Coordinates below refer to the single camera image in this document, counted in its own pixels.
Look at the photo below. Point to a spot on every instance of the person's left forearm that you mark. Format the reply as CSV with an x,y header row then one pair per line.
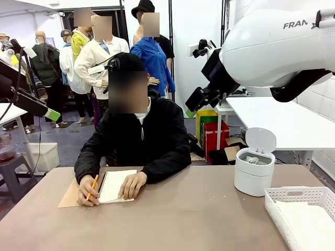
x,y
170,167

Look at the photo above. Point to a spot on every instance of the black chair armrest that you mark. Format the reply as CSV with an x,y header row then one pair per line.
x,y
196,145

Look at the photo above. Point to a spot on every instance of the glass bowl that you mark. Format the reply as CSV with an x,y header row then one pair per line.
x,y
6,151

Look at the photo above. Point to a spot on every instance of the grey stool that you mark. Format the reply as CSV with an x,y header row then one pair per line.
x,y
15,167

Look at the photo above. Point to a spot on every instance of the mannequin in dark vest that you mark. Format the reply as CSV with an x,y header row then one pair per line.
x,y
44,65

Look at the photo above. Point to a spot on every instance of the mannequin in yellow jacket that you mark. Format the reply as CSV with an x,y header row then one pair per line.
x,y
77,43

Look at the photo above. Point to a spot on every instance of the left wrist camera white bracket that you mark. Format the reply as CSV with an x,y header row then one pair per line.
x,y
18,47

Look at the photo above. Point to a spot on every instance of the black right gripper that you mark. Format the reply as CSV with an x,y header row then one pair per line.
x,y
220,75

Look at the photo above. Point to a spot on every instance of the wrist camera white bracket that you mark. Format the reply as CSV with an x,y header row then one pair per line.
x,y
205,48
18,47

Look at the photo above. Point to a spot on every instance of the white lidded trash bin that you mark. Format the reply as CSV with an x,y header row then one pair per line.
x,y
252,180

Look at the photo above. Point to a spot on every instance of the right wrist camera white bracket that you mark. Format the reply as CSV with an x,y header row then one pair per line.
x,y
205,48

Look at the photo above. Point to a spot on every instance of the yellow shopping bag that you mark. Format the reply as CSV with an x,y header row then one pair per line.
x,y
206,116

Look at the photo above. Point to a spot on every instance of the spiral notebook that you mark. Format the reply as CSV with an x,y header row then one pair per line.
x,y
112,183

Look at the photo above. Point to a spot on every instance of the white plastic storage tub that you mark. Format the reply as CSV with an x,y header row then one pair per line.
x,y
47,157

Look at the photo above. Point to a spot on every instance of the person's right hand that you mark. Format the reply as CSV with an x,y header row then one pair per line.
x,y
87,191

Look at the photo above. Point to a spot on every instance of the black bucket hat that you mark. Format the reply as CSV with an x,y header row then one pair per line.
x,y
142,8

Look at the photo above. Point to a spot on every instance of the white perforated plastic basket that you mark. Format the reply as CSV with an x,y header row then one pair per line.
x,y
288,194

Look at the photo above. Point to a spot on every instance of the black fabric bag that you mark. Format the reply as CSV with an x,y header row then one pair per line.
x,y
220,157

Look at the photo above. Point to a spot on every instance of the person's left hand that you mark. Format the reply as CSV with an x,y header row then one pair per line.
x,y
132,184

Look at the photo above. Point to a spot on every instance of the grey box on side table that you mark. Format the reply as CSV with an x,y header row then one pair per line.
x,y
239,91

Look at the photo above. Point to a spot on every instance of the large white table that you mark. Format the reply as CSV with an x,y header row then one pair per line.
x,y
274,120

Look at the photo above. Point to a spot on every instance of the flat white paper stack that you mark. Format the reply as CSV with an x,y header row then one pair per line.
x,y
308,225

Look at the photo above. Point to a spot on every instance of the mannequin in cream jacket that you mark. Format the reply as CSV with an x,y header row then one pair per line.
x,y
89,60

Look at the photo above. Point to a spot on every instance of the person in black jacket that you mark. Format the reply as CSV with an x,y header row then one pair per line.
x,y
157,136

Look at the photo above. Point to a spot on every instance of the black light stand pole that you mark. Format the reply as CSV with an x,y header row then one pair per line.
x,y
123,21
225,15
170,26

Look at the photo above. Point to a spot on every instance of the mannequin white shirt grey cap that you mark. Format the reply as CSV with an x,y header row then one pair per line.
x,y
69,68

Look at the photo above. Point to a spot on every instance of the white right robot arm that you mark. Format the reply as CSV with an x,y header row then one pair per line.
x,y
261,52

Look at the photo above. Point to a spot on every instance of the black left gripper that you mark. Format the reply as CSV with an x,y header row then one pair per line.
x,y
8,78

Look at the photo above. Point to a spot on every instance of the person's right forearm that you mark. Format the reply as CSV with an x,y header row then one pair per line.
x,y
86,162

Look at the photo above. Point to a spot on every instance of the head-mounted camera white box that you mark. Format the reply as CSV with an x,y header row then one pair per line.
x,y
96,70

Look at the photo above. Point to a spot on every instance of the small white side table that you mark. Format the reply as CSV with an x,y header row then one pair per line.
x,y
219,125

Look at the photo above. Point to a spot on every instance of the yellow pencil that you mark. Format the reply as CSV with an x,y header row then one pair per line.
x,y
94,181

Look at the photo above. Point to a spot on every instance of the mannequin in blue shirt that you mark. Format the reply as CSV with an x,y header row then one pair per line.
x,y
154,57

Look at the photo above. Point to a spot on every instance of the crumpled white paper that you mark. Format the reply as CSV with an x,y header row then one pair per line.
x,y
253,160

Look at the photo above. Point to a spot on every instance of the mannequin in black shirt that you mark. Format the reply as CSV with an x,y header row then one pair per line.
x,y
168,47

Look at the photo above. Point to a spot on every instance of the open cardboard box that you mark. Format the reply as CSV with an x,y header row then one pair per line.
x,y
233,153

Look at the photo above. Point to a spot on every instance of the black cap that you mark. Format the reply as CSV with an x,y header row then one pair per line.
x,y
131,61

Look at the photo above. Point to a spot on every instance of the mannequin with tan hat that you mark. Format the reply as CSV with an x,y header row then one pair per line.
x,y
3,39

